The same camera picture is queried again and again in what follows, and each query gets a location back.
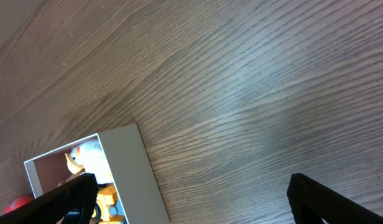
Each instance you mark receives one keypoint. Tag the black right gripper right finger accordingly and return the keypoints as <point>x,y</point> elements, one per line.
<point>312,202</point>

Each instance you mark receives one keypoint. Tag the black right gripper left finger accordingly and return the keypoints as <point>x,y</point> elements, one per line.
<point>72,202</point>

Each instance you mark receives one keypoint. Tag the yellow toy construction truck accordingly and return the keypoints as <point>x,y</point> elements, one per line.
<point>108,208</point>

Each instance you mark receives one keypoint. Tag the white and yellow duck plush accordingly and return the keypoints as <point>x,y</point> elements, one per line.
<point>89,157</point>

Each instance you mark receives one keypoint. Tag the red ball with eye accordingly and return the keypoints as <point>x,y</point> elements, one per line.
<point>18,202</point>

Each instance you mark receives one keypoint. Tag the white box with pink interior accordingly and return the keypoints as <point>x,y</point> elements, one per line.
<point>134,180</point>

